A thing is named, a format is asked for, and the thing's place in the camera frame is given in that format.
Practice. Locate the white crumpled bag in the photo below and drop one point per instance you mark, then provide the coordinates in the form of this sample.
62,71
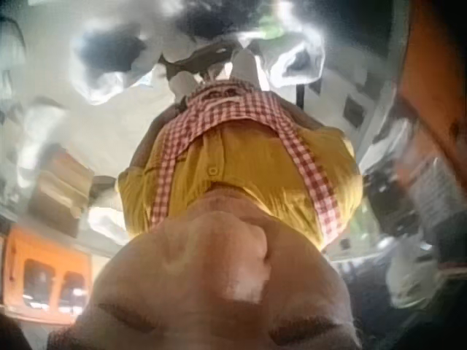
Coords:
410,271

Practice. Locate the white plastic bag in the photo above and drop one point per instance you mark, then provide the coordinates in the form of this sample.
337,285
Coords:
295,54
104,62

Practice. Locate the orange panel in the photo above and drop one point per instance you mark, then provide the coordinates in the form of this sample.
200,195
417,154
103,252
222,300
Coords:
432,73

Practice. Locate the person's left hand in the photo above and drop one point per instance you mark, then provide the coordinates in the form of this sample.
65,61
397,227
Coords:
185,84

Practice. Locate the orange plastic crate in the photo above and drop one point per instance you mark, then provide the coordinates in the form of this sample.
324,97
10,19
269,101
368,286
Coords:
45,275

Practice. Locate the person's right hand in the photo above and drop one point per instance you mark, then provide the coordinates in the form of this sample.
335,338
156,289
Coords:
245,67

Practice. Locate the stack of cardboard boxes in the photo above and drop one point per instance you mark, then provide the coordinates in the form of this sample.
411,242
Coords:
60,189

